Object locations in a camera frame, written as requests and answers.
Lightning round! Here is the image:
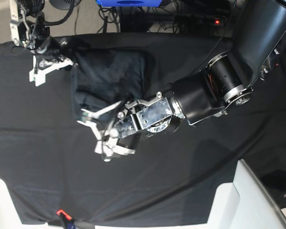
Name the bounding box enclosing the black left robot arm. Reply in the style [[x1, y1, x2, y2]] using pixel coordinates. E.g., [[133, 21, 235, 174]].
[[79, 0, 286, 162]]

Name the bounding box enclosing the blue plastic bin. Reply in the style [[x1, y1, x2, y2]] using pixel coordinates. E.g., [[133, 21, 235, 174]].
[[96, 0, 170, 7]]

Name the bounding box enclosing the dark grey T-shirt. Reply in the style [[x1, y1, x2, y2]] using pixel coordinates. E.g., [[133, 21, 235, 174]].
[[71, 49, 146, 120]]

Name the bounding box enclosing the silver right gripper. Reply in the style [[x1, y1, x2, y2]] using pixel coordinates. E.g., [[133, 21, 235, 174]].
[[26, 35, 79, 87]]

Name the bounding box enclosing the round black stand base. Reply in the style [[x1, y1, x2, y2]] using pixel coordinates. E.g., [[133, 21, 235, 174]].
[[49, 0, 82, 10]]

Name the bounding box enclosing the power strip on floor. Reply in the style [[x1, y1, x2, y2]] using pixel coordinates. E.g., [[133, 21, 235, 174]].
[[174, 14, 228, 26]]

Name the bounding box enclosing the red blue front clamp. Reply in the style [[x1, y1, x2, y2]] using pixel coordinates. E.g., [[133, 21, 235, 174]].
[[56, 209, 77, 229]]

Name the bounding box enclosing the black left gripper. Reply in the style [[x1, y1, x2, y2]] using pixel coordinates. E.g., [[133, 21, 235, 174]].
[[77, 101, 141, 162]]

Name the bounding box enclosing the black floor cable bundle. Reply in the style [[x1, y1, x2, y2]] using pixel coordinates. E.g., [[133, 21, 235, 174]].
[[95, 0, 205, 34]]

